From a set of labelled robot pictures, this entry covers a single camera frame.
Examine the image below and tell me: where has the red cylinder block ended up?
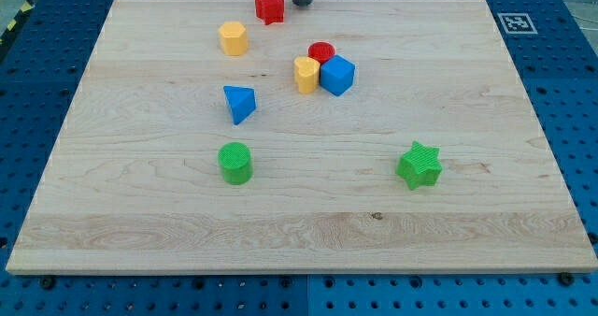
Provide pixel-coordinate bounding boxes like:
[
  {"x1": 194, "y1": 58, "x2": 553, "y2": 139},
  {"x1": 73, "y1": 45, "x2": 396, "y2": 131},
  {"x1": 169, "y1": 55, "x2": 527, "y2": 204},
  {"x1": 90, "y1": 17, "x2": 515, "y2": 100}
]
[{"x1": 307, "y1": 41, "x2": 335, "y2": 65}]

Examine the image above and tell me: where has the yellow black hazard tape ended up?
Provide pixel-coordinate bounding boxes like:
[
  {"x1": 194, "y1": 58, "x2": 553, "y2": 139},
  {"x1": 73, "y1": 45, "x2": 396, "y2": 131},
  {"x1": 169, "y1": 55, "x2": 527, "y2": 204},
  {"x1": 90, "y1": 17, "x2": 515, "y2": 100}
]
[{"x1": 1, "y1": 0, "x2": 35, "y2": 46}]

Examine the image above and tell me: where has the green cylinder block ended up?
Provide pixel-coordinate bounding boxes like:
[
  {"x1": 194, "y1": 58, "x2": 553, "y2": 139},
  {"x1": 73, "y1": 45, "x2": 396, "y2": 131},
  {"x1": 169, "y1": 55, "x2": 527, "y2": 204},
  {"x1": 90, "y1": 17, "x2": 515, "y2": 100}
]
[{"x1": 218, "y1": 142, "x2": 253, "y2": 185}]

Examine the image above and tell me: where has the blue cube block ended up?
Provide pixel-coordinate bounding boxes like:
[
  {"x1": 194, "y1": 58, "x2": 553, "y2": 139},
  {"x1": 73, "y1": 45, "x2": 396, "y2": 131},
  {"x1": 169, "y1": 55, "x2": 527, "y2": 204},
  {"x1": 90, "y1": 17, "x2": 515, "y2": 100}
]
[{"x1": 320, "y1": 55, "x2": 356, "y2": 96}]

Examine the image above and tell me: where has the yellow hexagon block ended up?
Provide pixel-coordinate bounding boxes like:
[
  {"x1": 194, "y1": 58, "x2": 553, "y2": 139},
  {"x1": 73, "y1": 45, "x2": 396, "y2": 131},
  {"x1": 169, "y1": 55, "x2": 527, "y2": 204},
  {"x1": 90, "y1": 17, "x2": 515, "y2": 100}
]
[{"x1": 218, "y1": 22, "x2": 249, "y2": 56}]

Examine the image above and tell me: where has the wooden board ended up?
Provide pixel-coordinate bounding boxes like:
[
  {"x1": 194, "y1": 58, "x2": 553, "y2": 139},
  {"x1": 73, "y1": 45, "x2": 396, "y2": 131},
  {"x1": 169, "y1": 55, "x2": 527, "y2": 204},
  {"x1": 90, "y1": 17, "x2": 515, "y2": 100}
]
[{"x1": 7, "y1": 0, "x2": 597, "y2": 275}]

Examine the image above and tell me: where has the yellow heart block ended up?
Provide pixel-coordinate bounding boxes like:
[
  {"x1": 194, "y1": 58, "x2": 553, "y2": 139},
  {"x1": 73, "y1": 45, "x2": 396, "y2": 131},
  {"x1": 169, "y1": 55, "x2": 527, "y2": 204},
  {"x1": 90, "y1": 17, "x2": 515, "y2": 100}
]
[{"x1": 293, "y1": 56, "x2": 320, "y2": 94}]

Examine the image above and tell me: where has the black bolt left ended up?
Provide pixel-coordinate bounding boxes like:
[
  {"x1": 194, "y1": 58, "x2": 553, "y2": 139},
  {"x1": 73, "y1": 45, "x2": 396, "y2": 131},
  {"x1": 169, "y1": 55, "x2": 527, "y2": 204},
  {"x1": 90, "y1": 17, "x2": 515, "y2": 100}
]
[{"x1": 38, "y1": 276, "x2": 56, "y2": 291}]

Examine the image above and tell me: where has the blue triangle block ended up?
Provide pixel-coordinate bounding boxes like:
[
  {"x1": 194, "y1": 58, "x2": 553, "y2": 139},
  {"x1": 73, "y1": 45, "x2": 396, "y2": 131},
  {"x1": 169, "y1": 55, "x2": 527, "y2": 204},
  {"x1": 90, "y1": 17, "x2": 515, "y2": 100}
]
[{"x1": 223, "y1": 85, "x2": 256, "y2": 125}]

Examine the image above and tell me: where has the white fiducial marker tag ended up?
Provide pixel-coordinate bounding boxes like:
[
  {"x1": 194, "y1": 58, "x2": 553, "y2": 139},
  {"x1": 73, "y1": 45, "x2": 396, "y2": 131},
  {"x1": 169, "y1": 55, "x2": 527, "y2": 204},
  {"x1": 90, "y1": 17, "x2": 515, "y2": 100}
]
[{"x1": 497, "y1": 12, "x2": 537, "y2": 35}]

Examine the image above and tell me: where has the red star block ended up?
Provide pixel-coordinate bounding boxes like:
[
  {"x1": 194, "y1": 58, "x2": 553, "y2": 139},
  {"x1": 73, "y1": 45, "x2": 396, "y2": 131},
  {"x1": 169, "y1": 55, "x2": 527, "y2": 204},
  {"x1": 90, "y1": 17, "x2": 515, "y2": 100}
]
[{"x1": 254, "y1": 0, "x2": 285, "y2": 25}]

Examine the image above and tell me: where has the black bolt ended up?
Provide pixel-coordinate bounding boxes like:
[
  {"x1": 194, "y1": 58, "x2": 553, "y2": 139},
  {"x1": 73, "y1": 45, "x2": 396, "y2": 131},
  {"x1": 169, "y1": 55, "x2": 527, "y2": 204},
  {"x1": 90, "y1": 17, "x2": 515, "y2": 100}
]
[
  {"x1": 38, "y1": 276, "x2": 56, "y2": 291},
  {"x1": 558, "y1": 272, "x2": 575, "y2": 287}
]

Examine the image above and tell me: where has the black bolt right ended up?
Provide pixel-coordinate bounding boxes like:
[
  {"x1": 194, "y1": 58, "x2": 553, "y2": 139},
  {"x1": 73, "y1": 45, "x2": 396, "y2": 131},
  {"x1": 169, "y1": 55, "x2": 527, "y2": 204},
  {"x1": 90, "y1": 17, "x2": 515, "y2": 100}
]
[{"x1": 558, "y1": 272, "x2": 575, "y2": 287}]

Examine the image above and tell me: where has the green star block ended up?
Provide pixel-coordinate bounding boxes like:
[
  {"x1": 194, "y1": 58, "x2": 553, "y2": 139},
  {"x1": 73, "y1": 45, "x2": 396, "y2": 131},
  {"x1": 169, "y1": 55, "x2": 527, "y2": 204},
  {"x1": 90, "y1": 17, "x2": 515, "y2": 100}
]
[{"x1": 395, "y1": 141, "x2": 443, "y2": 190}]

